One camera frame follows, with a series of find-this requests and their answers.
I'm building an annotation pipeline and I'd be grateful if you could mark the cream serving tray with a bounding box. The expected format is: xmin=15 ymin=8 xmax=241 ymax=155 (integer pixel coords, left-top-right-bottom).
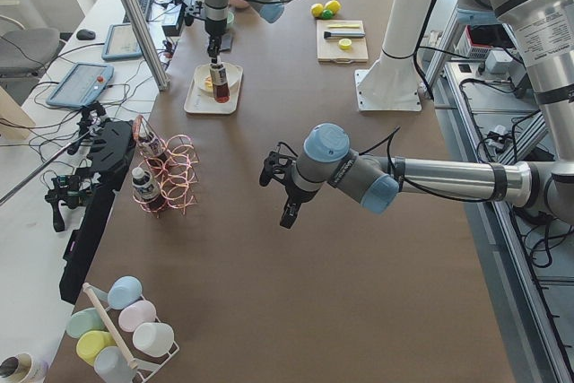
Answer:
xmin=184 ymin=65 xmax=243 ymax=115

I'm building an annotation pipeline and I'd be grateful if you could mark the tea bottle front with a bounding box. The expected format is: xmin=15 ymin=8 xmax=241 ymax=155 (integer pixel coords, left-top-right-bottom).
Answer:
xmin=131 ymin=167 xmax=164 ymax=212

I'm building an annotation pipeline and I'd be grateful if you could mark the grey folded cloth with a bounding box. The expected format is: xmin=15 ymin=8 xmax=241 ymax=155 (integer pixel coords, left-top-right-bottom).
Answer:
xmin=220 ymin=33 xmax=233 ymax=52

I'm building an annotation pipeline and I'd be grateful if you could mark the white round plate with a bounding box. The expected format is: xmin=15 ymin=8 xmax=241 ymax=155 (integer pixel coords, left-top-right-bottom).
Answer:
xmin=194 ymin=62 xmax=241 ymax=94

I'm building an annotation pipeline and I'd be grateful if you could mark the black power adapter box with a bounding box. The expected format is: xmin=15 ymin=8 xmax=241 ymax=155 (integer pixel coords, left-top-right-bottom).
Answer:
xmin=161 ymin=4 xmax=186 ymax=37

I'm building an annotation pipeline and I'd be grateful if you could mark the pink mixing bowl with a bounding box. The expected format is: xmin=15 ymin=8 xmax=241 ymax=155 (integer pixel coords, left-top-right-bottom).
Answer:
xmin=228 ymin=0 xmax=250 ymax=10

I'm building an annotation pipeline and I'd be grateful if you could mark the black keyboard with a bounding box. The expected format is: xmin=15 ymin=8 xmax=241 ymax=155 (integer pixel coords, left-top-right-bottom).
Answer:
xmin=122 ymin=0 xmax=156 ymax=23

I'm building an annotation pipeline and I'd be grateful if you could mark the blue teach pendant far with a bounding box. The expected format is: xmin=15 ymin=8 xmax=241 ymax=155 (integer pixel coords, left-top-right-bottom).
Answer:
xmin=101 ymin=23 xmax=143 ymax=61

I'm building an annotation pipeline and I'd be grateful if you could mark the blue teach pendant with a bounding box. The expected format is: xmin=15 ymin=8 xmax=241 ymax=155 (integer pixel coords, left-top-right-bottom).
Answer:
xmin=101 ymin=23 xmax=143 ymax=61
xmin=46 ymin=63 xmax=114 ymax=109

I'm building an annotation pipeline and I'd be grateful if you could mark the yellow lemon left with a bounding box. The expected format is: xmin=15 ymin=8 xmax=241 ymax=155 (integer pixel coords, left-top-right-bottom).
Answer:
xmin=310 ymin=3 xmax=325 ymax=18

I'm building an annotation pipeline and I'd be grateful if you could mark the yellow lemon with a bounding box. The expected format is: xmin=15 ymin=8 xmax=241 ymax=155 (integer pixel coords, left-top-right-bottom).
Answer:
xmin=325 ymin=0 xmax=342 ymax=14
xmin=310 ymin=3 xmax=325 ymax=18

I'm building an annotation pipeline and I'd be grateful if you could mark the steel cylinder grinder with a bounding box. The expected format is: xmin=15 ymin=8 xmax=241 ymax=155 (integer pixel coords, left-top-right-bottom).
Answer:
xmin=323 ymin=30 xmax=365 ymax=39

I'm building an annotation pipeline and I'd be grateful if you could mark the green lime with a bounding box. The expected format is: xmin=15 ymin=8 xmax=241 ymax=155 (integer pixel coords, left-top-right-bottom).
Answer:
xmin=320 ymin=9 xmax=335 ymax=20

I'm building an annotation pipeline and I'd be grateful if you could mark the yellow plastic knife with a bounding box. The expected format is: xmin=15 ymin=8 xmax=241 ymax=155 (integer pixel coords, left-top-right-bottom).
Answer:
xmin=327 ymin=23 xmax=361 ymax=29

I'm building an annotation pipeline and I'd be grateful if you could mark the yellow lemon right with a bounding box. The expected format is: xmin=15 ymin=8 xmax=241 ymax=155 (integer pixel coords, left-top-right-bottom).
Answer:
xmin=325 ymin=0 xmax=342 ymax=14

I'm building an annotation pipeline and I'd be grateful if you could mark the wooden cutting board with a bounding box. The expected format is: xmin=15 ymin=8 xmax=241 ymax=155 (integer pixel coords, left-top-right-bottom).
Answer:
xmin=316 ymin=19 xmax=369 ymax=63

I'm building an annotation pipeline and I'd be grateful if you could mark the half lemon slice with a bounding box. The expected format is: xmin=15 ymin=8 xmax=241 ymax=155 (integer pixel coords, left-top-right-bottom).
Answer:
xmin=338 ymin=38 xmax=352 ymax=50

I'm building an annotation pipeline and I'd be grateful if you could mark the black computer mouse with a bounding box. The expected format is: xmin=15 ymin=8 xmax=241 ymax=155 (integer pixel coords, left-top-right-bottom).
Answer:
xmin=75 ymin=29 xmax=96 ymax=40

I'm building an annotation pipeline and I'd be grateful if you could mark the blue teach pendant near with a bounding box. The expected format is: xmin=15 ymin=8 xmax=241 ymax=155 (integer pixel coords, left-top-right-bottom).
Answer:
xmin=46 ymin=63 xmax=114 ymax=109

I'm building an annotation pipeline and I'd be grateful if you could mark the blue plastic cup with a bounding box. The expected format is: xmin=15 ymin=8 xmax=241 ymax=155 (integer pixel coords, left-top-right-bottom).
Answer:
xmin=108 ymin=275 xmax=143 ymax=310

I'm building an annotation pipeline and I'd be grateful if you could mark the white plastic cup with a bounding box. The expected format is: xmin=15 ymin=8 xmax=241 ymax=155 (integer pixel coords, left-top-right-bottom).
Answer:
xmin=132 ymin=322 xmax=175 ymax=357

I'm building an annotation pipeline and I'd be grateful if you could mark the grey office chair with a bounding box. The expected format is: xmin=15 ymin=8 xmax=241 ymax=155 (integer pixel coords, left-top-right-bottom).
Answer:
xmin=1 ymin=28 xmax=60 ymax=76

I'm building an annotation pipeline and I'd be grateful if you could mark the pink plastic cup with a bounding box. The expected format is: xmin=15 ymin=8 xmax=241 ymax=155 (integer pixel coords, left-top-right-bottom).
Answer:
xmin=118 ymin=300 xmax=157 ymax=333

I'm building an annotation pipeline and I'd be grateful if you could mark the green plastic cup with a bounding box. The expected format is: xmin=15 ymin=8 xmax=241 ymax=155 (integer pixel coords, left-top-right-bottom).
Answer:
xmin=65 ymin=308 xmax=106 ymax=339

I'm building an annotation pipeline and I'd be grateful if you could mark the grey plastic cup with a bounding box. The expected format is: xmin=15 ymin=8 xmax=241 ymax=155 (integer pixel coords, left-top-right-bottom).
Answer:
xmin=93 ymin=346 xmax=136 ymax=383

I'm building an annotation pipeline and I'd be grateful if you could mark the yellow plastic cup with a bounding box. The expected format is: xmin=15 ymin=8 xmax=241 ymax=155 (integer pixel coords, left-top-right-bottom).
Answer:
xmin=75 ymin=330 xmax=116 ymax=366

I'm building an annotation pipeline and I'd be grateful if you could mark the red white equipment box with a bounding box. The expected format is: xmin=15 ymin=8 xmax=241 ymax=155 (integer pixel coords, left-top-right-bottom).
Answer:
xmin=457 ymin=24 xmax=515 ymax=59

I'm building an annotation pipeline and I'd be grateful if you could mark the aluminium frame post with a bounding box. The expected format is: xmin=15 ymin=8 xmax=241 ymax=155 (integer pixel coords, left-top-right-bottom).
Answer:
xmin=120 ymin=0 xmax=169 ymax=91

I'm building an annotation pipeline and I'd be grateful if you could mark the copper wire bottle rack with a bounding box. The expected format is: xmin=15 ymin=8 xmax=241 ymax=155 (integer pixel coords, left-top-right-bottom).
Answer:
xmin=131 ymin=115 xmax=199 ymax=215

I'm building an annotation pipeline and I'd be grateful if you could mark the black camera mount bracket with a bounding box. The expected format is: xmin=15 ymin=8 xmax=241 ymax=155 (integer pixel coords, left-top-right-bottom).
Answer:
xmin=45 ymin=102 xmax=135 ymax=304

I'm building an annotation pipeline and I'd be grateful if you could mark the white wire cup rack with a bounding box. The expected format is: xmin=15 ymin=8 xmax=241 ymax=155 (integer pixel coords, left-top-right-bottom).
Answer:
xmin=84 ymin=288 xmax=180 ymax=382

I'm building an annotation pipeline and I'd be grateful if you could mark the wooden rack handle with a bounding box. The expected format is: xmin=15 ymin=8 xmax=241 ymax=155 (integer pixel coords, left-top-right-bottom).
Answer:
xmin=83 ymin=283 xmax=138 ymax=370

